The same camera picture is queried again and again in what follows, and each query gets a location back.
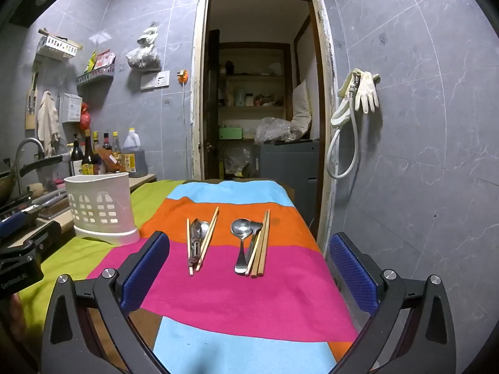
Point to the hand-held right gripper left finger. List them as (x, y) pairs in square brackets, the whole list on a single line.
[(146, 272)]

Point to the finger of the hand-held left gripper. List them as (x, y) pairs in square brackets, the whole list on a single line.
[(9, 223), (41, 235)]

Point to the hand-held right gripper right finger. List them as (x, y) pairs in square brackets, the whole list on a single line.
[(353, 276)]

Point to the metal fork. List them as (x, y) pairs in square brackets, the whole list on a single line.
[(255, 226), (195, 249)]

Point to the white plastic utensil holder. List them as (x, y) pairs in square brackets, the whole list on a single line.
[(97, 187)]

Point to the large metal spoon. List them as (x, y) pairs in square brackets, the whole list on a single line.
[(240, 228)]

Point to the brown cylindrical roll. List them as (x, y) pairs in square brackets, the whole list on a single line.
[(34, 190)]

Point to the black wok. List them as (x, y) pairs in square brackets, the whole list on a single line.
[(39, 163)]

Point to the metal faucet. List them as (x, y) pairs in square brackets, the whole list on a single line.
[(29, 142)]

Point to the black-capped sauce bottle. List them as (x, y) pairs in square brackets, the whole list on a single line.
[(76, 154)]

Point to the colourful striped cloth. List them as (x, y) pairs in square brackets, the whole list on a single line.
[(234, 300)]

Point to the dark soy sauce bottle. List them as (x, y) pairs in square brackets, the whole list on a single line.
[(86, 156)]

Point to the brown sauce bottle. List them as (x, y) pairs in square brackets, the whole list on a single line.
[(111, 161)]

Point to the wooden knife holder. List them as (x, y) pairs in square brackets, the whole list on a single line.
[(30, 119)]

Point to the hanging beige cloth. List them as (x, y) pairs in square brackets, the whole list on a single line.
[(47, 120)]

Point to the small dark condiment bottle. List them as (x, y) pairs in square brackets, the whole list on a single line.
[(106, 142)]

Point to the large oil jug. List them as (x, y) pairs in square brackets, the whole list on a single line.
[(134, 156)]

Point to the clear condiment bottle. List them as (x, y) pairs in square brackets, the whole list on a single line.
[(116, 142)]

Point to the grey appliance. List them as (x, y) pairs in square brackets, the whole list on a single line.
[(288, 171)]

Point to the red plastic bag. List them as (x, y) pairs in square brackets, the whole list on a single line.
[(85, 120)]

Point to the crumpled clear plastic sheet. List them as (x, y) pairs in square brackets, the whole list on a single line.
[(236, 159)]

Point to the cream rubber glove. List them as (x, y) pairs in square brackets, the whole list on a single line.
[(342, 115)]

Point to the green box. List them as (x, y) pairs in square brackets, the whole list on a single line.
[(230, 133)]

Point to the clear plastic bag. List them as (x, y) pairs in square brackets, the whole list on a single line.
[(276, 130)]

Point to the white pillow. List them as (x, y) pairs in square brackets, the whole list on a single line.
[(302, 113)]

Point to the yellow-green snack packet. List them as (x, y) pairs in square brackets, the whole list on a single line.
[(90, 62)]

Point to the dark wooden door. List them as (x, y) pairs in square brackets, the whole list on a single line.
[(212, 105)]

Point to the white rubber glove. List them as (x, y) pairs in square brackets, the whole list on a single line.
[(366, 93)]

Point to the red snack packet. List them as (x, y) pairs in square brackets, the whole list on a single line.
[(105, 59)]

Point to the orange plug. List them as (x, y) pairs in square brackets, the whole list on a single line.
[(183, 77)]

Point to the light blue jar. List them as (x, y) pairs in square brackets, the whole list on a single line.
[(240, 96)]

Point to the hanging plastic bag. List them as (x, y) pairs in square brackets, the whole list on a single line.
[(142, 60)]

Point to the wooden shelf unit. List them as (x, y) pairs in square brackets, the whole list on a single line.
[(253, 78)]

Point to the white wall box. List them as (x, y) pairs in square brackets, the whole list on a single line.
[(72, 107)]

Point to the grey wall shelf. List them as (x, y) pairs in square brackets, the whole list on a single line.
[(95, 78)]

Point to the white wall basket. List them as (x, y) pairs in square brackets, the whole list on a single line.
[(54, 48)]

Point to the white wall switch panel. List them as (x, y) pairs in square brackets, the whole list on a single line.
[(156, 81)]

